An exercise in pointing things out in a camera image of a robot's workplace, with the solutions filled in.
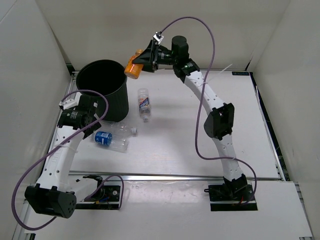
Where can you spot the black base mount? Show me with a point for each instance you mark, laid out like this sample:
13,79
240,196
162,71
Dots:
223,201
109,195

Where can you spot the orange plastic bottle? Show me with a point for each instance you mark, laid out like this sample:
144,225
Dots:
133,70

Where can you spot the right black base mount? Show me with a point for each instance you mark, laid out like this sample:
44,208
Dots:
223,201

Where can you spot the black plastic bin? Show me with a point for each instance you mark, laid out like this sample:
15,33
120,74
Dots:
107,77

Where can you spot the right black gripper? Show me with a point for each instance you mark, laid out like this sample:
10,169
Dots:
149,57

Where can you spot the white label clear bottle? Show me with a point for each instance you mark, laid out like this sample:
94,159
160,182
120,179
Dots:
144,106

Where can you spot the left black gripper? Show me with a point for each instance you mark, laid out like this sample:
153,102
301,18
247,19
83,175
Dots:
96,126

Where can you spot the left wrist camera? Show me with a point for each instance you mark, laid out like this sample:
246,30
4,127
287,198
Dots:
68,104

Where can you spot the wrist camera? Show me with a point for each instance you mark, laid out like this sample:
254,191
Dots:
158,37
68,104

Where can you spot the blue label clear bottle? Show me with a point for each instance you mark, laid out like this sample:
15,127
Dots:
110,141

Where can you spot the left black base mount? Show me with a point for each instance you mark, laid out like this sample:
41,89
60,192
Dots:
109,195

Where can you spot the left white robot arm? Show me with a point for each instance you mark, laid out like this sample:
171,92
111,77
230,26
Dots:
54,194

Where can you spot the clear unlabelled plastic bottle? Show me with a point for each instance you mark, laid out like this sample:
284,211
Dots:
118,128

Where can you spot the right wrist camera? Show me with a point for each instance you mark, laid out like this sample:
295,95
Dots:
158,37

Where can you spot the aluminium frame rail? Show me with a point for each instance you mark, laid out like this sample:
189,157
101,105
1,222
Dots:
150,177

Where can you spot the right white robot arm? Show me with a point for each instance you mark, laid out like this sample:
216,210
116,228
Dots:
220,115

